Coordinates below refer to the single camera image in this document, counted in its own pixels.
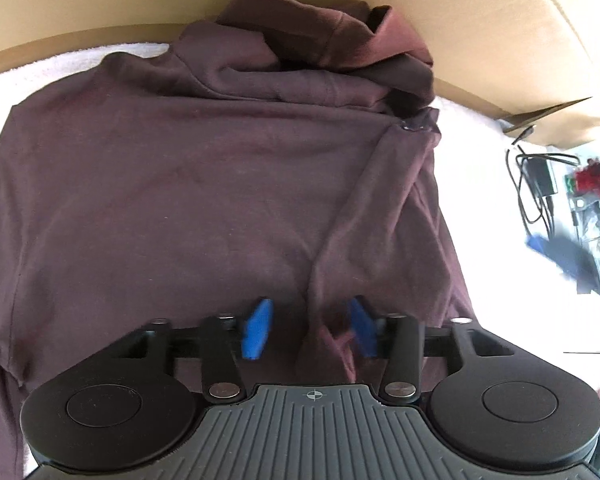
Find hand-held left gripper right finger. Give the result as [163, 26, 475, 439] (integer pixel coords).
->
[347, 296, 519, 405]

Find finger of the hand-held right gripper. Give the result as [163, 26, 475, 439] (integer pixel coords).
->
[525, 232, 600, 309]

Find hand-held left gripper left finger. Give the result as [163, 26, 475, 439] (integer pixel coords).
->
[107, 297, 275, 403]

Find maroon hoodie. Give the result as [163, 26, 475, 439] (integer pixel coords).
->
[0, 0, 486, 466]

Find cluttered white shelf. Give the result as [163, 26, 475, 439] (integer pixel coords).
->
[562, 160, 600, 301]

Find red feather duster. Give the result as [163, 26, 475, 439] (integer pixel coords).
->
[572, 145, 600, 197]

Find black power adapter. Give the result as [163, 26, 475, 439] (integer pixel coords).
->
[527, 157, 559, 196]

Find black adapter cable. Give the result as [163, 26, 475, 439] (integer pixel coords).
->
[505, 127, 581, 227]

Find brown cardboard wall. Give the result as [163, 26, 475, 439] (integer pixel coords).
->
[0, 0, 600, 148]

